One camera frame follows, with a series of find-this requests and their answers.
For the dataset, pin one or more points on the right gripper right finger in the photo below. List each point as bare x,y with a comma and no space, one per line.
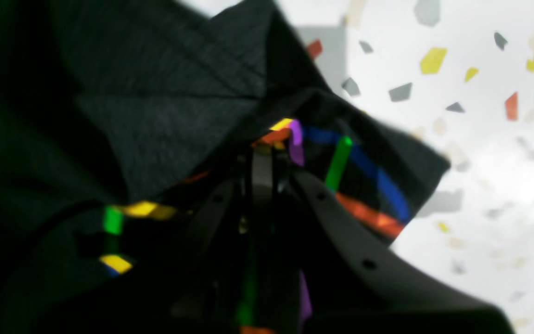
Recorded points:
356,284

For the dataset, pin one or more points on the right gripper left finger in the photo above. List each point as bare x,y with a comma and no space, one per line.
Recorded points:
176,289

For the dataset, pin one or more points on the black T-shirt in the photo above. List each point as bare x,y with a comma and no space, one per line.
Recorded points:
117,101

